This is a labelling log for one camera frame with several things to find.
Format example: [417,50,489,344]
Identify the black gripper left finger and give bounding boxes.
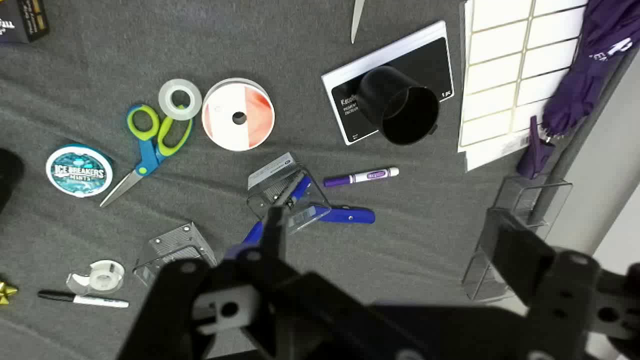
[116,205,428,360]

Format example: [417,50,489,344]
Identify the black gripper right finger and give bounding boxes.
[475,208,640,360]

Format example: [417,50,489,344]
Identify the small clear tape dispenser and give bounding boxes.
[64,258,127,295]

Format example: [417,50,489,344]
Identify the black and white marker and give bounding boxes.
[36,287,129,309]

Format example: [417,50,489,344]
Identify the clear acrylic organizer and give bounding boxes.
[460,174,574,301]

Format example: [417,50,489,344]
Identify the green and blue scissors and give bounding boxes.
[97,101,195,208]

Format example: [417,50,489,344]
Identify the grey tablecloth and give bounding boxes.
[0,0,576,360]

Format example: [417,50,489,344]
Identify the round Ice Breakers tin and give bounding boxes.
[43,141,116,200]

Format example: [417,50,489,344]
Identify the gold gift bow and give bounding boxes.
[0,277,20,308]

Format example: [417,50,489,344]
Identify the purple and white marker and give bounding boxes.
[322,166,402,190]

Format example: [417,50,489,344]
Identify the white and red ribbon spool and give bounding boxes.
[199,76,276,154]

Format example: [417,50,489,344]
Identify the clear tape roll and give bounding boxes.
[156,76,204,122]

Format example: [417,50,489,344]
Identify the black tape dispenser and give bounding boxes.
[0,145,26,216]

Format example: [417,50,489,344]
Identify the white label sheet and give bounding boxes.
[458,0,588,172]

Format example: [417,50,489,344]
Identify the black cup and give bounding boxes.
[355,63,442,148]

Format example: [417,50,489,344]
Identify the dark box of craft supplies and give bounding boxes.
[0,0,51,46]

